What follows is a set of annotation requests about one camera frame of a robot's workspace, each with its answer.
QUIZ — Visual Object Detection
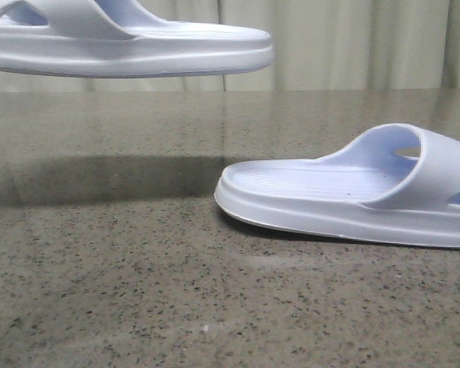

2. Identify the pale green curtain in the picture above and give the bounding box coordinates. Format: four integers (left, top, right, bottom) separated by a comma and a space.
0, 1, 460, 92

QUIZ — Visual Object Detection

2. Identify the light blue slipper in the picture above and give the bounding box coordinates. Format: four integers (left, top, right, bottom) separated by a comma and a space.
215, 123, 460, 248
0, 1, 274, 78

